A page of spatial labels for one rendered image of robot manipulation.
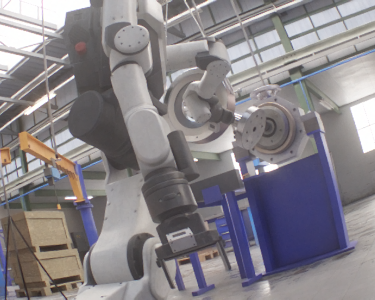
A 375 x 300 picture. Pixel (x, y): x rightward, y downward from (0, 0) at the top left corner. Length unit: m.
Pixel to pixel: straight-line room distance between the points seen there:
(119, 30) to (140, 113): 0.23
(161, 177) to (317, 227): 2.67
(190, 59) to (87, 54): 0.42
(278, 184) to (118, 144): 2.54
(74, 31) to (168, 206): 0.65
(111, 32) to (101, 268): 0.51
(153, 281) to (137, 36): 0.51
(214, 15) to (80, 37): 10.29
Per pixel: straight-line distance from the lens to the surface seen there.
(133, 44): 0.94
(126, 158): 1.07
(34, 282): 6.54
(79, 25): 1.26
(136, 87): 0.91
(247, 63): 10.77
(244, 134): 2.02
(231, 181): 3.18
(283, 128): 3.18
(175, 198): 0.79
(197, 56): 1.45
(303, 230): 3.43
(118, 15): 1.03
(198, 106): 1.66
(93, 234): 10.68
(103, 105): 0.96
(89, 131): 0.95
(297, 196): 3.42
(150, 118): 0.84
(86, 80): 1.15
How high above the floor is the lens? 0.45
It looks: 12 degrees up
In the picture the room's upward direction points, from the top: 15 degrees counter-clockwise
